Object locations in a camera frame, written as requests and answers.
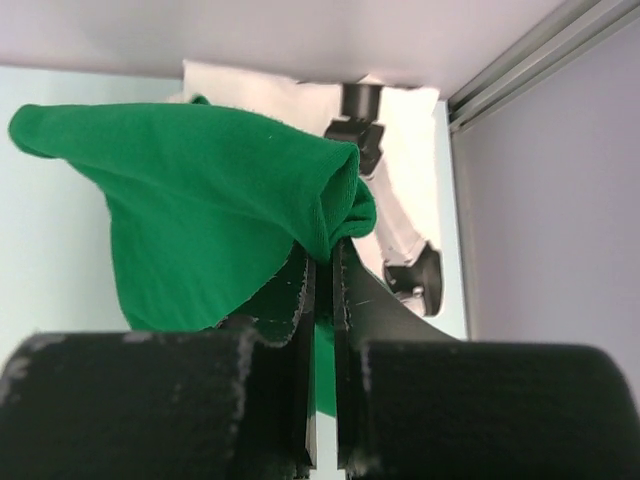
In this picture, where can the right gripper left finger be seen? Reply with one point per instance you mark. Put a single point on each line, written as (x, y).
(277, 431)

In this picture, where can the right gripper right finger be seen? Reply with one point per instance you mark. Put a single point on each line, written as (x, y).
(379, 344)

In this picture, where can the green t shirt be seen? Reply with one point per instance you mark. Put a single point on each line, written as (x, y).
(206, 202)

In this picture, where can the folded white printed t shirt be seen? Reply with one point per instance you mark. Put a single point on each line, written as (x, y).
(404, 251)

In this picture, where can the right aluminium frame post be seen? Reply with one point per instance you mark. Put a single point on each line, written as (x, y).
(564, 34)

